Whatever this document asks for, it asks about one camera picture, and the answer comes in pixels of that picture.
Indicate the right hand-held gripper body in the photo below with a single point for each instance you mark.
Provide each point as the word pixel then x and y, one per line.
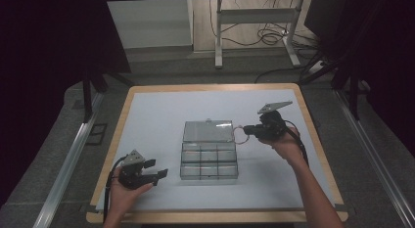
pixel 272 125

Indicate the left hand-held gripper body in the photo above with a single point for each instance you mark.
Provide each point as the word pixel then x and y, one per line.
pixel 133 175

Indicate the clear plastic compartment box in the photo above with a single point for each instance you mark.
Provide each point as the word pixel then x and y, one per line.
pixel 208 156

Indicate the person's left hand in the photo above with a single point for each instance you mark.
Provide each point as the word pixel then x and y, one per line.
pixel 125 198

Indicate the person's right hand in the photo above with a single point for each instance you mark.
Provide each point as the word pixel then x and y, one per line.
pixel 287 148

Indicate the white table mat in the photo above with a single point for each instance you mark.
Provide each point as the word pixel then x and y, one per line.
pixel 212 104

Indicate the wooden table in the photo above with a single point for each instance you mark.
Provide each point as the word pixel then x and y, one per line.
pixel 208 87

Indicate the white power strip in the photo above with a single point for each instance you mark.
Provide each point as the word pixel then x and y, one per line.
pixel 315 67

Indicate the black metal stand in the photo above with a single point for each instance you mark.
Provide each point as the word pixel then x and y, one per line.
pixel 354 97
pixel 87 97

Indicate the dark curtain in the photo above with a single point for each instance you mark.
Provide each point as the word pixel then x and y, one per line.
pixel 385 58
pixel 39 74

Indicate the aluminium floor rail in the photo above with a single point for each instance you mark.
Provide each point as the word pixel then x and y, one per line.
pixel 70 156
pixel 375 156

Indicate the white metal desk frame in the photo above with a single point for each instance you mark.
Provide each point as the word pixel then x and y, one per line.
pixel 257 16

